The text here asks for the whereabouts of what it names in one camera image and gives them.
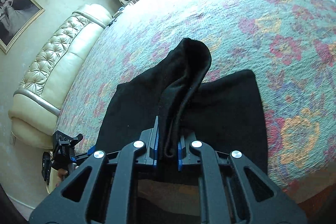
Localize black pants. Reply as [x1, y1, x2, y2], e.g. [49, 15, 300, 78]
[96, 38, 268, 172]

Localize floral bedspread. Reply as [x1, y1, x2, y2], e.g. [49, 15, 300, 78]
[56, 0, 335, 202]

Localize framed black white picture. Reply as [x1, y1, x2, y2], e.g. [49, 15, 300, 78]
[1, 0, 45, 54]

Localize cream tufted leather headboard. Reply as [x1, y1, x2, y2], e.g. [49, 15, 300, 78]
[8, 4, 112, 149]

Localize person's left hand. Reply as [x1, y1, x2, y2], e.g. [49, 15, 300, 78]
[51, 164, 79, 187]

